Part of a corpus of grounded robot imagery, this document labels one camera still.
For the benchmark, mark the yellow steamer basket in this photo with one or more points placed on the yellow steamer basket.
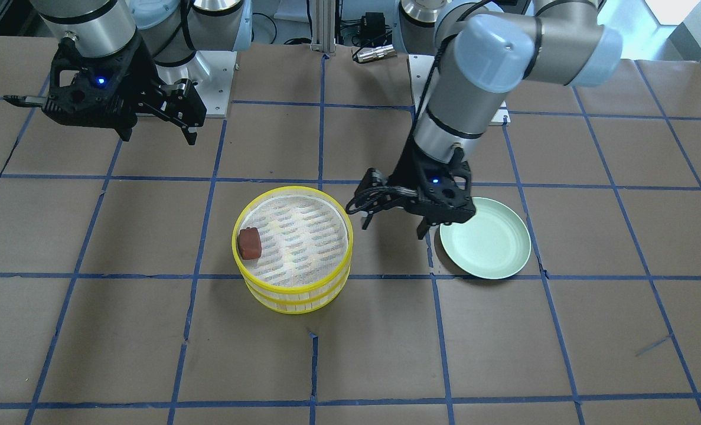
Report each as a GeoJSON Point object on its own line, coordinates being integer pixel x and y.
{"type": "Point", "coordinates": [305, 233]}
{"type": "Point", "coordinates": [300, 300]}

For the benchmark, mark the red-brown bun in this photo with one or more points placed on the red-brown bun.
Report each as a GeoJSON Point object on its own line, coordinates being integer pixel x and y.
{"type": "Point", "coordinates": [249, 244]}

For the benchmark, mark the light green plate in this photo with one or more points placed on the light green plate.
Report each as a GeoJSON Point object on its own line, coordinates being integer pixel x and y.
{"type": "Point", "coordinates": [494, 243]}

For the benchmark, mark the aluminium frame post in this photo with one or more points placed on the aluminium frame post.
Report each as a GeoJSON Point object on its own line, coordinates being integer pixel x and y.
{"type": "Point", "coordinates": [323, 20]}

